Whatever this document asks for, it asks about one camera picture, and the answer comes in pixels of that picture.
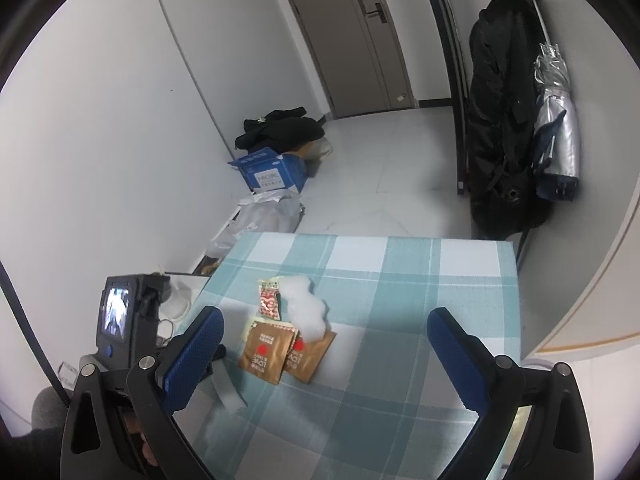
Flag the red patterned snack packet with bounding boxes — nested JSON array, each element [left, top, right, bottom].
[[258, 278, 281, 321]]

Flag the brown snack packet front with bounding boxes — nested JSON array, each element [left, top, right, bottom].
[[239, 321, 298, 385]]

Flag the brown snack packet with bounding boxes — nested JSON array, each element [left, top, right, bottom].
[[239, 321, 298, 385], [283, 330, 336, 384]]

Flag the person's left hand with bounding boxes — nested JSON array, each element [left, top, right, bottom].
[[122, 412, 158, 467]]

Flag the grey plastic bag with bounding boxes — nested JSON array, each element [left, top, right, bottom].
[[205, 190, 304, 259]]

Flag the teal plaid tablecloth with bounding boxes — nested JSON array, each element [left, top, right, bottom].
[[176, 233, 521, 479]]

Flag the blue cardboard box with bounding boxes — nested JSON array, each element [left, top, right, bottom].
[[229, 148, 308, 193]]

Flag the black clothes pile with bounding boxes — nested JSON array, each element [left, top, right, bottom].
[[234, 106, 324, 154]]

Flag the black hanging coat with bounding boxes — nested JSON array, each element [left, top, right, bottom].
[[466, 0, 550, 240]]

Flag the silver folded umbrella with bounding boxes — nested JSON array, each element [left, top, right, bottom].
[[530, 41, 583, 202]]

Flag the grey brown door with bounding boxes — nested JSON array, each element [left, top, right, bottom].
[[288, 0, 414, 118]]

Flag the black coat rack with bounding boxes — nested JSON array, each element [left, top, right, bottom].
[[403, 0, 471, 196]]

